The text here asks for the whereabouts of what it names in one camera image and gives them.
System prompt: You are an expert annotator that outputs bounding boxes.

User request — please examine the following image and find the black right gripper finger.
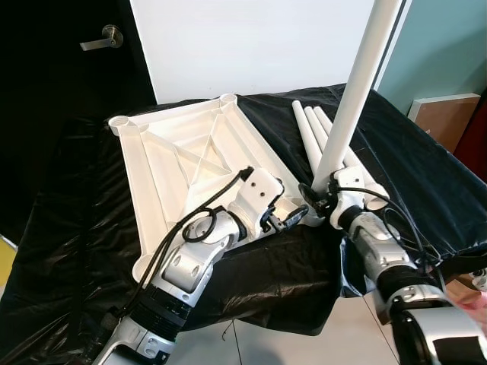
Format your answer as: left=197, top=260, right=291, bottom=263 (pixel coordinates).
left=298, top=182, right=322, bottom=217

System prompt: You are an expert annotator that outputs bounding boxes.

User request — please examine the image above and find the white plastic table leg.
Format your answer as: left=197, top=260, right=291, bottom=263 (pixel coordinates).
left=303, top=106, right=336, bottom=164
left=291, top=100, right=326, bottom=177
left=312, top=0, right=404, bottom=195
left=314, top=105, right=389, bottom=212

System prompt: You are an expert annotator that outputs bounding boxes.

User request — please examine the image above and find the white plastic table top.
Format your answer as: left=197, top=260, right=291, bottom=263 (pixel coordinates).
left=108, top=93, right=324, bottom=284

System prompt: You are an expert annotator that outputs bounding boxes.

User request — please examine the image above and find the black plastic table cover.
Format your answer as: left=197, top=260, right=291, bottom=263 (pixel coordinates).
left=0, top=84, right=487, bottom=365

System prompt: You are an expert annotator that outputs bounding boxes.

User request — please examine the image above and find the white framed brown board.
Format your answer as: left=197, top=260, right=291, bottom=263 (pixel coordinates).
left=408, top=93, right=482, bottom=153

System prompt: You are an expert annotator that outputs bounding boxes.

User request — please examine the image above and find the dark red cloth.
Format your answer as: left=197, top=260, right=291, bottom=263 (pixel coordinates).
left=453, top=99, right=487, bottom=179

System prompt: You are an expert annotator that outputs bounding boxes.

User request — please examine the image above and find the pink clear plastic bag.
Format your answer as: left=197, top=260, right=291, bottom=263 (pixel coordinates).
left=441, top=266, right=487, bottom=335

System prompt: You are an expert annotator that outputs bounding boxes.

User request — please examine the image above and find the yellow plastic object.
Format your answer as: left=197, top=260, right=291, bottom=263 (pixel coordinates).
left=0, top=236, right=16, bottom=290

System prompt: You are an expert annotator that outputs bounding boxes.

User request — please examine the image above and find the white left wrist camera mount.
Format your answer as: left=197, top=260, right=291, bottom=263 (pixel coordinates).
left=228, top=169, right=286, bottom=229

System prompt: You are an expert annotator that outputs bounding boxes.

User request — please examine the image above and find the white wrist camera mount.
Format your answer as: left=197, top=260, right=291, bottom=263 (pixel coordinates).
left=335, top=190, right=370, bottom=229
left=228, top=169, right=286, bottom=229

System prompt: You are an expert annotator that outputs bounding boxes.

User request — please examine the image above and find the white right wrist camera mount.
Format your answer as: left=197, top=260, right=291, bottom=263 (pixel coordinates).
left=335, top=190, right=370, bottom=229

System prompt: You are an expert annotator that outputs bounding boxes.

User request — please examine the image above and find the dark grey wall trim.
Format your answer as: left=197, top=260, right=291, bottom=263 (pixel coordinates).
left=371, top=0, right=415, bottom=92

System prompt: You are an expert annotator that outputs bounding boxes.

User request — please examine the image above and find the silver door lever handle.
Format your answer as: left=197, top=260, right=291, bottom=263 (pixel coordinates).
left=80, top=25, right=124, bottom=52

